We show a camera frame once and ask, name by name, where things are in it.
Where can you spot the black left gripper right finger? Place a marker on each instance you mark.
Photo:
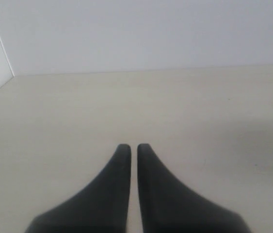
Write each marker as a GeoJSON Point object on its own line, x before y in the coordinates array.
{"type": "Point", "coordinates": [169, 206]}

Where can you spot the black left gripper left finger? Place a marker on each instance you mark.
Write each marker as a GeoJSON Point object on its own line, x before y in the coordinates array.
{"type": "Point", "coordinates": [100, 207]}

